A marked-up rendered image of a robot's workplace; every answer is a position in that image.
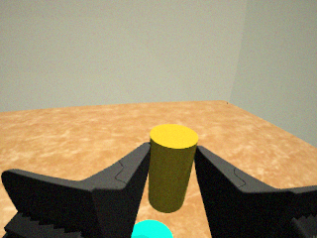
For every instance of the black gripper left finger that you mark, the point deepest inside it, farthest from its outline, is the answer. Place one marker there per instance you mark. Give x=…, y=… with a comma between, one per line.
x=105, y=204

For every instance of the yellow cylinder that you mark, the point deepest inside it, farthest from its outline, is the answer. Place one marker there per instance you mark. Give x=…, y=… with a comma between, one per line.
x=172, y=156

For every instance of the cyan circle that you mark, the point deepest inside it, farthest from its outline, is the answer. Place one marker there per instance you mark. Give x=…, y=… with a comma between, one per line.
x=151, y=229

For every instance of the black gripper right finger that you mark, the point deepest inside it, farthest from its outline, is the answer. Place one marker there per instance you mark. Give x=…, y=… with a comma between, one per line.
x=238, y=205

